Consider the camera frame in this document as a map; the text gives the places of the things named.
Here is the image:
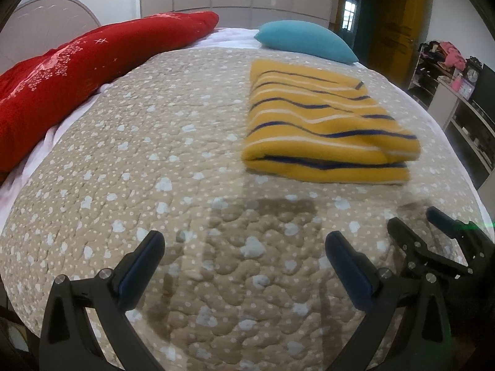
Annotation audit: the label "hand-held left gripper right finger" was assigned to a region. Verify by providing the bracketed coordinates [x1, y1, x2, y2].
[325, 231, 450, 371]

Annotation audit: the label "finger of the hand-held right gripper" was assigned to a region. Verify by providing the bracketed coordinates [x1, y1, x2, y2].
[387, 217, 471, 279]
[425, 206, 495, 272]

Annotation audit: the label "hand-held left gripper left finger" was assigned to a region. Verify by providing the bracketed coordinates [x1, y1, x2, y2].
[39, 230, 166, 371]

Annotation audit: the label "yellow striped blanket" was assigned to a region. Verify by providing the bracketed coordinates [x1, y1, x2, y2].
[240, 59, 421, 185]

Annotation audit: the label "pink clothes pile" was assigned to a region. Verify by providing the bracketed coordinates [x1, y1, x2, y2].
[439, 41, 467, 69]

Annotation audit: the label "white low cabinet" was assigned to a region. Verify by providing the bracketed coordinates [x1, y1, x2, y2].
[431, 77, 495, 190]

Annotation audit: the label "black television screen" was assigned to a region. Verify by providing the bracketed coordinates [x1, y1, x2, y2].
[471, 65, 495, 114]

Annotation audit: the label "beige dotted quilt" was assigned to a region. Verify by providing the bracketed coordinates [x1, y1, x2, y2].
[0, 44, 493, 371]

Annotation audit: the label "white shelf rack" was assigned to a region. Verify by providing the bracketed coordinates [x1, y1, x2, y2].
[406, 41, 449, 109]

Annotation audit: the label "dark table clock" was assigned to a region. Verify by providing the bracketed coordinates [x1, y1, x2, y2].
[464, 57, 483, 83]

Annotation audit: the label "yellow wooden door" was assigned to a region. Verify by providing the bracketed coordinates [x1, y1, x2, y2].
[367, 0, 428, 89]

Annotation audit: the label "red patterned pillow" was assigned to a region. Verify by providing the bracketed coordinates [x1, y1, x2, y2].
[0, 11, 220, 173]

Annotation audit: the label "teal pillow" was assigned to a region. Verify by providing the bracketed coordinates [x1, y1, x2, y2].
[254, 20, 359, 64]

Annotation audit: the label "small window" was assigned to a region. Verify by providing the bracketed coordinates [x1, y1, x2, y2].
[342, 0, 358, 33]

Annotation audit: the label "rounded beige headboard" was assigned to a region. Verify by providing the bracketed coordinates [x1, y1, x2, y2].
[0, 0, 102, 72]

